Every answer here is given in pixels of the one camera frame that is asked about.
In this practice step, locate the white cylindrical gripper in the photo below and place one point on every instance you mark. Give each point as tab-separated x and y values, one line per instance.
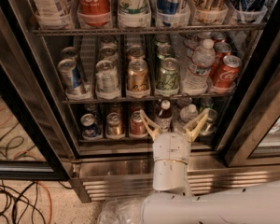
172	147

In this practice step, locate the red coke can front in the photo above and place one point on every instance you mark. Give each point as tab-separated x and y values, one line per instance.
226	73

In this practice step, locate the red coke can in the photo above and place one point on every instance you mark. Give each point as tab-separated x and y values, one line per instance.
218	37
221	49
226	73

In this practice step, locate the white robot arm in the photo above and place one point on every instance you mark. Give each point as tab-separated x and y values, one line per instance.
172	201

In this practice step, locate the clear water bottle bottom shelf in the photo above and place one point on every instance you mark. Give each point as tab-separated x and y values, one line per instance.
184	116

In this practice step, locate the clear water bottle shelf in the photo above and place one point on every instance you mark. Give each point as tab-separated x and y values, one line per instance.
184	116
198	68

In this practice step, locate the orange can bottom shelf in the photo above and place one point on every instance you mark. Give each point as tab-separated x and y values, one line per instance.
137	127

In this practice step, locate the green can bottom shelf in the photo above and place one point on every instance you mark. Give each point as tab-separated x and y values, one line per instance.
210	125

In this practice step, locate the green can front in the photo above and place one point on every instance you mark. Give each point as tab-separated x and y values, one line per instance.
168	76

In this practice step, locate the clear water bottle middle shelf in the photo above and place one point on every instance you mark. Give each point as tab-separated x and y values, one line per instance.
198	68

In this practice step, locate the gold can bottom shelf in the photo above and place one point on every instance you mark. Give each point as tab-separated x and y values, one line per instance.
114	126

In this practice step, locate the gold can front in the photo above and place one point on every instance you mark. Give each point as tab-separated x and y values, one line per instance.
137	79

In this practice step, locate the silver white can front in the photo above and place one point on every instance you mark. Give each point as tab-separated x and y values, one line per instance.
107	80

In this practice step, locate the silver white can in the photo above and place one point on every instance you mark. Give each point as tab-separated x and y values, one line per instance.
108	40
107	80
108	53

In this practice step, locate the blue pepsi can bottom shelf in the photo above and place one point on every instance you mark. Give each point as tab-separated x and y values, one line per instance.
90	128

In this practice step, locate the right glass fridge door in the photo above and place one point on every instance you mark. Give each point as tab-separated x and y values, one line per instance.
252	137

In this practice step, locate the glass fridge door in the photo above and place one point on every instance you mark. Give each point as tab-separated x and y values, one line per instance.
30	87
252	137

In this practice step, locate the stainless fridge base grille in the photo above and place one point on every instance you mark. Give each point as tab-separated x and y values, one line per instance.
99	179

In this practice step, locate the blue red can top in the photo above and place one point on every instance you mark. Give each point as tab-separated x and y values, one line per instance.
172	13

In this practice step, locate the blue silver can front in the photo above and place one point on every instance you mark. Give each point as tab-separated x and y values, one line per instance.
72	79

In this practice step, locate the blue silver can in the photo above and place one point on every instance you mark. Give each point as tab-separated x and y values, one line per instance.
72	79
70	52

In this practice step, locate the gold black can top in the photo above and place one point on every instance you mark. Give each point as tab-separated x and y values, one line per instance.
209	12

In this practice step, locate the left glass fridge door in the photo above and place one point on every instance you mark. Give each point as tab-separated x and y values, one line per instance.
30	87

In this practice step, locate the blue white can top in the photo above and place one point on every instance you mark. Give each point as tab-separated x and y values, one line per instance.
247	11

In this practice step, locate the brown drink bottle white cap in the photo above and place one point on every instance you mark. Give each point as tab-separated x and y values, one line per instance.
164	115

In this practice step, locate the clear plastic bag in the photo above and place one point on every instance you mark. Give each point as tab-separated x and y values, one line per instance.
121	211

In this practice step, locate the large coca-cola bottle top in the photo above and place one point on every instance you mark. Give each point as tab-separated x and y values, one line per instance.
95	12

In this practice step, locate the white labelled bottle top left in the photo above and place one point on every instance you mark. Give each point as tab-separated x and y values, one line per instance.
55	14

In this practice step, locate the middle wire shelf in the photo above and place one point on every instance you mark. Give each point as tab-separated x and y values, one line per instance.
146	98

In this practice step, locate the wire shelf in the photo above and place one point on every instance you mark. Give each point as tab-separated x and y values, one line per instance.
146	98
149	30

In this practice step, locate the top wire shelf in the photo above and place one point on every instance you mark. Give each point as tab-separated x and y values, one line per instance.
149	30

